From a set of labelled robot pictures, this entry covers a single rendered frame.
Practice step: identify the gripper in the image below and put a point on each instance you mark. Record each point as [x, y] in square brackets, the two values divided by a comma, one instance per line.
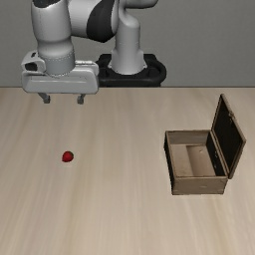
[63, 81]

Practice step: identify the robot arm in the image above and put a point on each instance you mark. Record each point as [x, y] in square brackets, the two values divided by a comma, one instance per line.
[54, 30]

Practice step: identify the red strawberry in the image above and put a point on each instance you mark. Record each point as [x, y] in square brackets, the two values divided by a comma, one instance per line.
[67, 156]

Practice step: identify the brown wooden box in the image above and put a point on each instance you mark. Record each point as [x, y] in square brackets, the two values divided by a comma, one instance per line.
[196, 166]

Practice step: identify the brown wooden box lid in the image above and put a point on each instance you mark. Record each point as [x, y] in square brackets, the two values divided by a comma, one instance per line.
[228, 132]

